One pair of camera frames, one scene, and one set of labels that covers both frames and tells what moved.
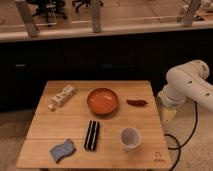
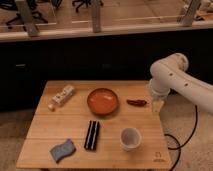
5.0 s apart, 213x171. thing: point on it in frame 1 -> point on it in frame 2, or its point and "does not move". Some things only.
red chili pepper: [137, 102] does not move
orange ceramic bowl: [102, 101] does not move
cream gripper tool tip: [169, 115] -> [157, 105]
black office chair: [49, 9] -> [12, 6]
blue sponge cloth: [63, 150] does not move
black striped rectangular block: [92, 135] does not move
